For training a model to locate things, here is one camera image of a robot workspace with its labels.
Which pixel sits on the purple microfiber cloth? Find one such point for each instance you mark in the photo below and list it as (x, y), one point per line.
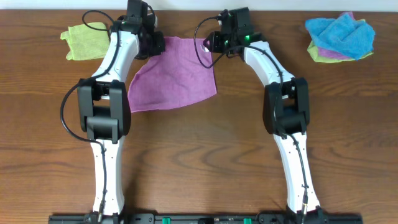
(173, 79)

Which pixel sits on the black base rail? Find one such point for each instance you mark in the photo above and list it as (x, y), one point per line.
(262, 218)

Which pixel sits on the folded green cloth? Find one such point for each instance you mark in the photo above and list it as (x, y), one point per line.
(86, 43)

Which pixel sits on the blue cloth on pile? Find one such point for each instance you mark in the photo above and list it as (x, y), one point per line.
(342, 34)

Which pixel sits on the pink cloth in pile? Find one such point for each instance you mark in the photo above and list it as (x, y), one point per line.
(320, 53)

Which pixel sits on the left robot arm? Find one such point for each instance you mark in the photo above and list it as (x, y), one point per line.
(105, 114)

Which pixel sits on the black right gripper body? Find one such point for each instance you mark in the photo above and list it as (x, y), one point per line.
(220, 42)

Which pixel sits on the green cloth under pile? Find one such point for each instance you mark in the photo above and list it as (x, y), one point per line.
(317, 55)

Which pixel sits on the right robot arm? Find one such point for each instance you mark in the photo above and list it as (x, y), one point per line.
(286, 113)

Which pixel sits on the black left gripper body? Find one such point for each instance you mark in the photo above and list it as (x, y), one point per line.
(157, 43)

